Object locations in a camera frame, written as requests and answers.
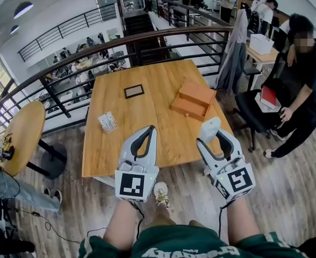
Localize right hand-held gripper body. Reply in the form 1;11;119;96
204;156;256;200

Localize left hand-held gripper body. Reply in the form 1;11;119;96
114;157;160;203

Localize orange cardboard box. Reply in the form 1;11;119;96
171;80;217;122

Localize person's left forearm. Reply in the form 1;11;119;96
103;197;141;251

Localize person's right forearm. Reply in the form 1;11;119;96
226;195;261;246

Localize person's white sneaker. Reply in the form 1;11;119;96
153;182;170;208

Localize white printed card packet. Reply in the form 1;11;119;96
98;111;118;134

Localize black office chair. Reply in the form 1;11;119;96
232;51;292;153

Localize person's leg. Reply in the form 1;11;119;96
148;203;176;227

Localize white book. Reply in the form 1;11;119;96
254;91;282;113

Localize red book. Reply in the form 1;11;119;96
261;85;277;106

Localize person's green shirt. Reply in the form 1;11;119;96
78;224;316;258

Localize crowd of seated people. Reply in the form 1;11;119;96
52;32;126;91

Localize grey hanging jacket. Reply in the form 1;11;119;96
216;8;249;96

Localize light wooden desk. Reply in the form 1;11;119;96
245;42;280;91

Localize round wooden table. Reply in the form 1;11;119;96
0;101;68;180

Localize white plastic bin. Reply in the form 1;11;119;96
249;33;275;55

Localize dark staircase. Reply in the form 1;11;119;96
123;12;169;66

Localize black balcony railing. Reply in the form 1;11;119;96
17;3;118;62

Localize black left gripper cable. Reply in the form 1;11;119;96
131;200;146;240

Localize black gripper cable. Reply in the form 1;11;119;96
218;199;235;239
131;200;146;240

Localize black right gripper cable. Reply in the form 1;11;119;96
218;199;235;239

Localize black picture frame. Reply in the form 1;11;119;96
124;84;145;99

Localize black floor cable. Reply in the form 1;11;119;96
12;207;81;245

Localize black railing with wooden rail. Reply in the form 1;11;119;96
0;25;234;134

